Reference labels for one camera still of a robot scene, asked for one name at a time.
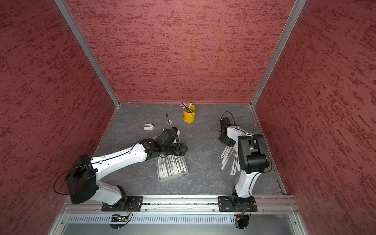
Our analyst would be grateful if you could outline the yellow metal cup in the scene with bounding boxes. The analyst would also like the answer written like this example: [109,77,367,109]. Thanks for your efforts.
[183,105,196,123]

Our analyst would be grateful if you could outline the pens in yellow cup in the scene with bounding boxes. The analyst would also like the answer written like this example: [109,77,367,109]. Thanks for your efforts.
[180,103,192,113]

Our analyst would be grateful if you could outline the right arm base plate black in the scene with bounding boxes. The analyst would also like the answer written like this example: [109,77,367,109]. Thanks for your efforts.
[217,196,258,212]

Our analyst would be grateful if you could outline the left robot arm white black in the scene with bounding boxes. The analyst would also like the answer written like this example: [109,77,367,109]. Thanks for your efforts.
[65,128,188,210]

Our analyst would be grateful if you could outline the right aluminium corner post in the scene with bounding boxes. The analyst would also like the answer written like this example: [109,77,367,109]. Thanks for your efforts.
[250,0,307,109]

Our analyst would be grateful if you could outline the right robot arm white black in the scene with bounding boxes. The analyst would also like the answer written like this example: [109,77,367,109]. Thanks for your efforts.
[219,117,271,204]

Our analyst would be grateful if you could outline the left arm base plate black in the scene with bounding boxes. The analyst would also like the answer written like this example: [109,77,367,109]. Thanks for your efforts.
[101,196,144,212]

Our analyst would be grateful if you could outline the left aluminium corner post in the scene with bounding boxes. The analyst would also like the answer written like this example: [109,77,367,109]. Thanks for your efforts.
[54,0,121,109]

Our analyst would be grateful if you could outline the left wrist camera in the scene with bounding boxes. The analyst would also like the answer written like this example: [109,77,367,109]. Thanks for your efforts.
[171,127,180,136]

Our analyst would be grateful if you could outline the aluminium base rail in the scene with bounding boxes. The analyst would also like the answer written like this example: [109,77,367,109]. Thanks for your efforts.
[58,193,299,214]

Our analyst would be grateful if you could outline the aluminium corner post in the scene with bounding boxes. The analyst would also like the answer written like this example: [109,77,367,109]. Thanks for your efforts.
[250,0,307,109]
[54,0,121,109]

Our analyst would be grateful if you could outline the translucent plastic storage box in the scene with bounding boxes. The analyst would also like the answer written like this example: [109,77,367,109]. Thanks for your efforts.
[152,133,189,182]

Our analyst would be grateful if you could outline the white plastic clip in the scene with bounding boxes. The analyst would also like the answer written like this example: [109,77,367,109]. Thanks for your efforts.
[144,123,154,131]

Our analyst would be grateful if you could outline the perforated cable duct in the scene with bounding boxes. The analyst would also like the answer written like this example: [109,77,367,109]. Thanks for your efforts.
[66,214,235,225]

